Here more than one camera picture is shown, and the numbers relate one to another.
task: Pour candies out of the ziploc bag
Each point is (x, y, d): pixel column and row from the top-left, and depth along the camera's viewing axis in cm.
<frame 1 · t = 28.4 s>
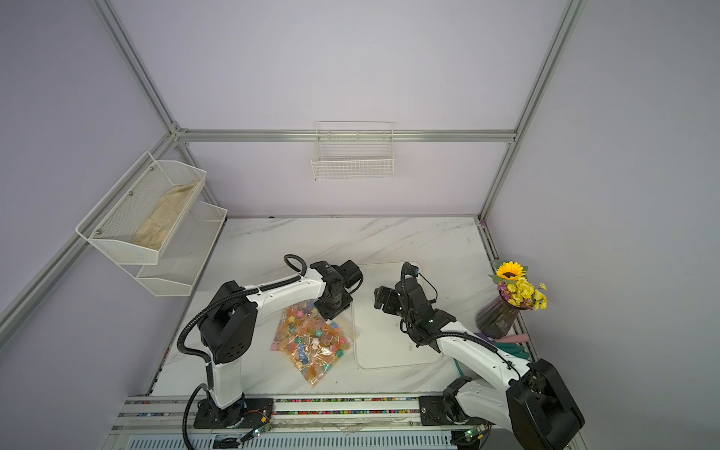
left hand: (341, 312, 88), fingers open
right hand: (388, 297, 86), fingers open
clear ziploc bag of candies: (309, 343, 85), point 3 cm above the table
white plastic tray: (379, 341, 88), on the table
beige cloth in shelf: (163, 215, 82), point 31 cm above the table
dark glass vase: (497, 317, 81), point 11 cm above the table
sunflower and yellow flower bouquet: (514, 287, 72), point 25 cm above the table

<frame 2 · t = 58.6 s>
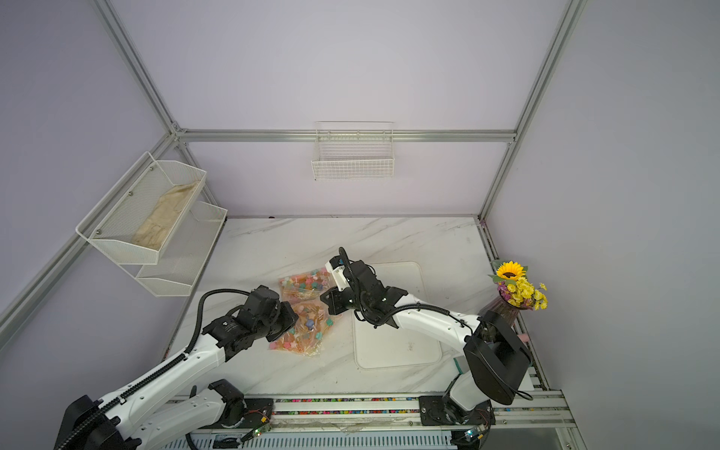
left hand: (299, 317, 82), fingers closed
right hand: (323, 299, 80), fingers closed
clear ziploc bag of candies: (306, 336, 84), point 6 cm above the table
ziploc bag of candies: (306, 286, 100), point 2 cm above the table
the other named things where they were.

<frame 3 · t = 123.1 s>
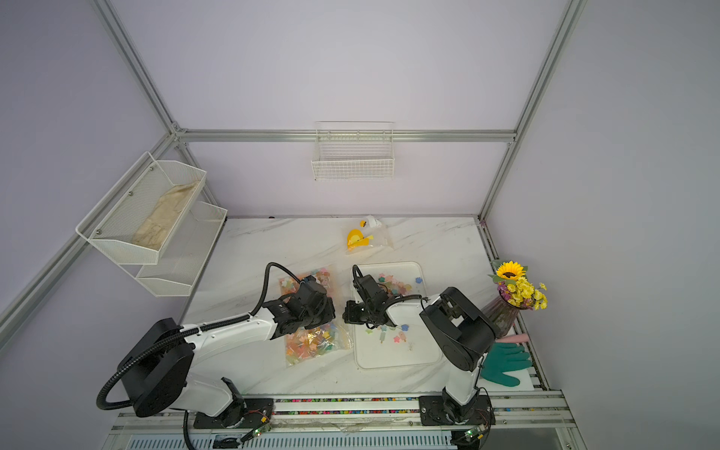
left hand: (334, 314, 87), fingers closed
right hand: (345, 319, 92), fingers closed
green rubber glove: (515, 354, 85), on the table
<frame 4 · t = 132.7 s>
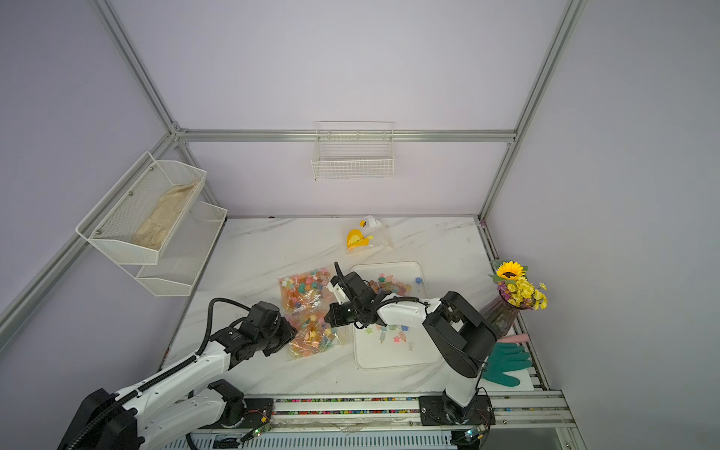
left hand: (295, 334, 85), fingers closed
right hand: (327, 322, 86), fingers closed
